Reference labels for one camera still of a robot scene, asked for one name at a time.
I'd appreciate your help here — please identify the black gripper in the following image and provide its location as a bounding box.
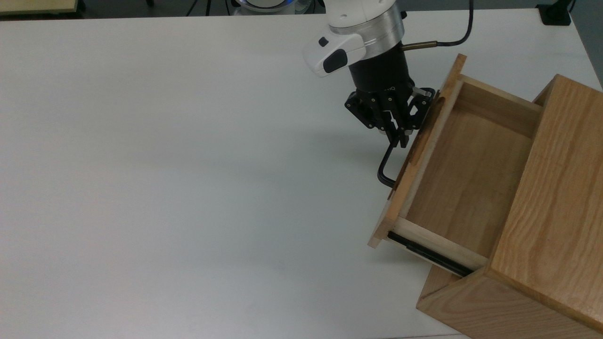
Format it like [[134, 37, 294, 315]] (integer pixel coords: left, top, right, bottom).
[[344, 43, 437, 148]]

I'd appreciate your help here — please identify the black metal drawer handle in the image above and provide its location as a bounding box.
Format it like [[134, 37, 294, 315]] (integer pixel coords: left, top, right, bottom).
[[377, 141, 415, 189]]

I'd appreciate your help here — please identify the light wooden drawer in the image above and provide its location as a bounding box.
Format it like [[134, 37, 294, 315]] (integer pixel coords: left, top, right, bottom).
[[367, 53, 543, 273]]

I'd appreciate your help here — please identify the light wooden drawer cabinet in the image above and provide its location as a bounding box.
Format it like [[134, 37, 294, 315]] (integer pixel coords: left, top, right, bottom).
[[416, 74, 603, 339]]

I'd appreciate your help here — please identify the black table clamp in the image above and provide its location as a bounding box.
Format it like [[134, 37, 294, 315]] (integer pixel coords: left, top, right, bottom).
[[537, 3, 573, 26]]

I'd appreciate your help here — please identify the wooden desk top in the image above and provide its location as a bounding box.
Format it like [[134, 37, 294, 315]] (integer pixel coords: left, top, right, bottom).
[[0, 0, 78, 15]]

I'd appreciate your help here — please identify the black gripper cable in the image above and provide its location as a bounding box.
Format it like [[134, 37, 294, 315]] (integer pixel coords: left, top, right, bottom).
[[401, 0, 474, 51]]

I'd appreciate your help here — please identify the black drawer slide rail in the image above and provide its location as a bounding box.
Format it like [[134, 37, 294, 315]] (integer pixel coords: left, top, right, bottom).
[[387, 232, 474, 277]]

